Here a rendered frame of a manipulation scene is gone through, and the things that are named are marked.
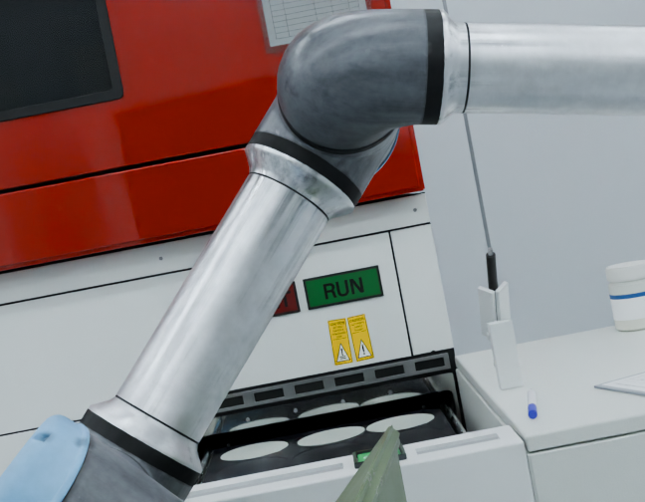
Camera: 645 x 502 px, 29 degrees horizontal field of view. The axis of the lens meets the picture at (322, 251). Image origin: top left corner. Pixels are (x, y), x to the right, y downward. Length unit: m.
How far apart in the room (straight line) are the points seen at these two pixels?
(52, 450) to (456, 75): 0.43
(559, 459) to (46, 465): 0.59
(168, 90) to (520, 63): 0.92
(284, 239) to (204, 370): 0.13
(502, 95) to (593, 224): 2.46
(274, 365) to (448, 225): 1.56
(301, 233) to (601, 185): 2.41
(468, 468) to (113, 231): 0.77
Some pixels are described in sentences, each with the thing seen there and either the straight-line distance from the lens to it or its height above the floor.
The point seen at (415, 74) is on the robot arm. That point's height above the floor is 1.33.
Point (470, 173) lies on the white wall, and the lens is 3.42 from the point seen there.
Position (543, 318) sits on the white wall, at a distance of 3.47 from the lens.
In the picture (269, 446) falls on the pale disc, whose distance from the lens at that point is 1.85.
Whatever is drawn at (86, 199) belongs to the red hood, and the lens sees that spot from 1.88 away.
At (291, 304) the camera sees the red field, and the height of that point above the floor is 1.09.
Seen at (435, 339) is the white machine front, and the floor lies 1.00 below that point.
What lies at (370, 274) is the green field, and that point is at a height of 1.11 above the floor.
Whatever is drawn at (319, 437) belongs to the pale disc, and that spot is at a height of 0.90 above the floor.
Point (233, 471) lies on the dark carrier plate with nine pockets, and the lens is 1.73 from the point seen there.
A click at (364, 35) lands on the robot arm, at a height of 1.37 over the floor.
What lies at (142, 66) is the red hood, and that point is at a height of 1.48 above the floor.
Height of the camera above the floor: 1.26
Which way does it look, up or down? 3 degrees down
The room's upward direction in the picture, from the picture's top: 11 degrees counter-clockwise
